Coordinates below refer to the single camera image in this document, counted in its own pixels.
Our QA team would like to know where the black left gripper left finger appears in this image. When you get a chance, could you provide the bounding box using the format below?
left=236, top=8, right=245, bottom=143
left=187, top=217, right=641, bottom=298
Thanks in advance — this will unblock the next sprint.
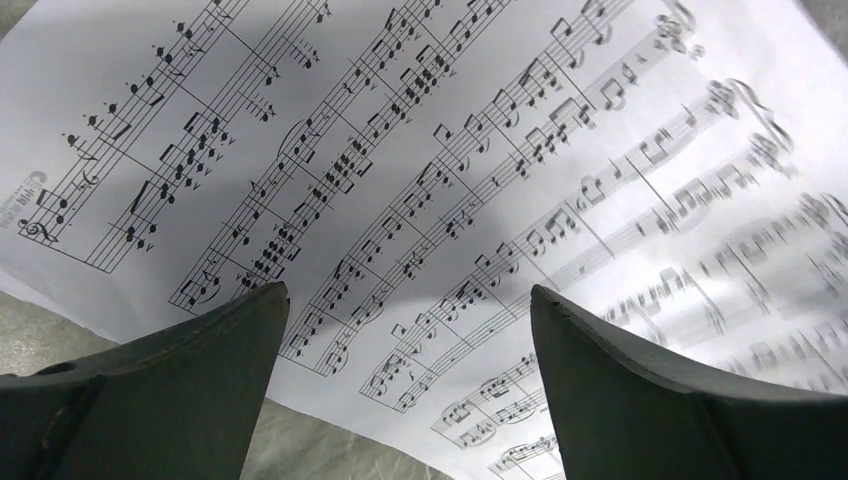
left=1, top=282, right=290, bottom=479

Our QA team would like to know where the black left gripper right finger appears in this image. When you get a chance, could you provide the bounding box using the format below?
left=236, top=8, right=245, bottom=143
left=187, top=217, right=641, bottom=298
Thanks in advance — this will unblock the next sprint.
left=531, top=285, right=847, bottom=479

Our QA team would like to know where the white sheet music paper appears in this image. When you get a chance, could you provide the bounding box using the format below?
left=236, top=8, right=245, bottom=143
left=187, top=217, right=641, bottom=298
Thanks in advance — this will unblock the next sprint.
left=1, top=1, right=847, bottom=479

